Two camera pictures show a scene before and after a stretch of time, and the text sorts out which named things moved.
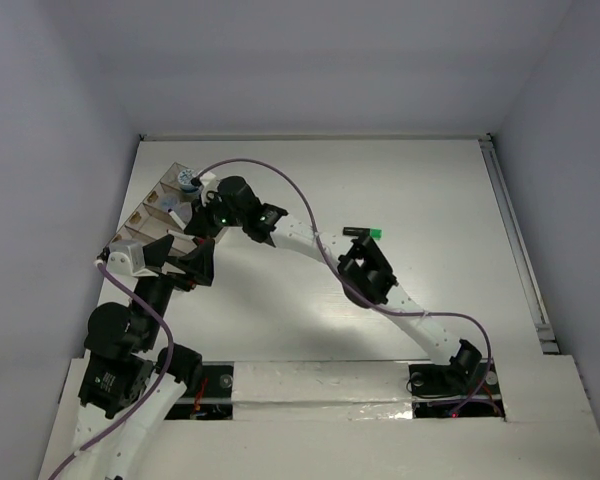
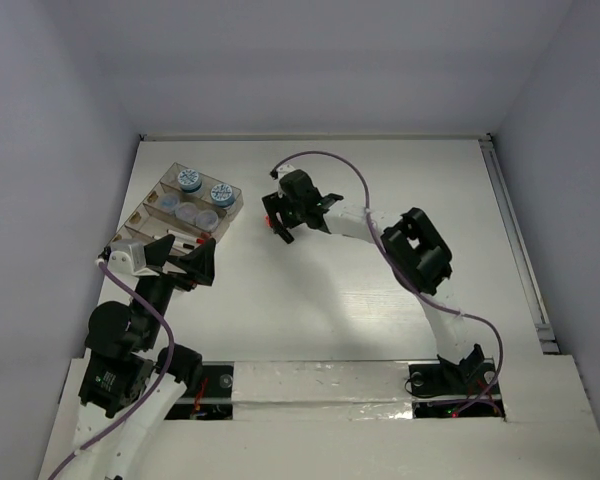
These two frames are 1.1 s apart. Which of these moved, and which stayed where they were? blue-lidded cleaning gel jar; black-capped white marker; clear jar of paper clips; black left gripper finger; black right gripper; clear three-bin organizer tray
Moved: black-capped white marker; black right gripper
Stayed: clear jar of paper clips; clear three-bin organizer tray; blue-lidded cleaning gel jar; black left gripper finger
